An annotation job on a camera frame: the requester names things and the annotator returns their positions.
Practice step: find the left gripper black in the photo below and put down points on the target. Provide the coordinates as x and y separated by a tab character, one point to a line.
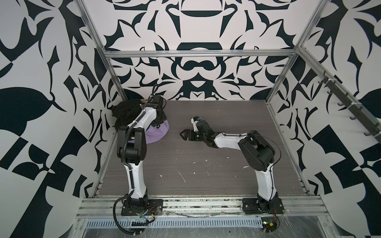
164	118

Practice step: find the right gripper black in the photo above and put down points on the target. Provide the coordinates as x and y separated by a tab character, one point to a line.
187	131

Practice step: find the purple cloth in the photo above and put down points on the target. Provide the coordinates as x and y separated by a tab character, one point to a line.
154	134

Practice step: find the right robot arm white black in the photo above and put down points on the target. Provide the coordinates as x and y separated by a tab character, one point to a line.
258	153

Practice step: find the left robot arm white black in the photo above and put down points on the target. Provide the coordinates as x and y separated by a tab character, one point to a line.
132	149

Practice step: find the black cloth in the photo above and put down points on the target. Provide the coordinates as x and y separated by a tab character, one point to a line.
125	112

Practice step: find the green circuit board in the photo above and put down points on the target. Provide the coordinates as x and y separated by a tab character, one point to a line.
270	224

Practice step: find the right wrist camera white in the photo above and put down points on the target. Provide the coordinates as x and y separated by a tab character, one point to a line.
194	121

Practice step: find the horizontal aluminium frame bar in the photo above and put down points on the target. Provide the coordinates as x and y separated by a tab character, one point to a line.
197	53

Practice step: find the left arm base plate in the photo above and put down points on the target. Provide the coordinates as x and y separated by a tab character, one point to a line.
132	207

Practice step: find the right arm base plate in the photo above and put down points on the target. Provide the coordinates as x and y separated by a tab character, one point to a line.
261	206

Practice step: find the white slotted cable duct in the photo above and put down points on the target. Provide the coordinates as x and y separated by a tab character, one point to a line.
198	222

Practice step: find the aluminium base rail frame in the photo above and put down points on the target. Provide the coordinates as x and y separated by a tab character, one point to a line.
215	206

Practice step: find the wall hook rail grey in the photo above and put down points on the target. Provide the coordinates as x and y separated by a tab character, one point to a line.
348	101

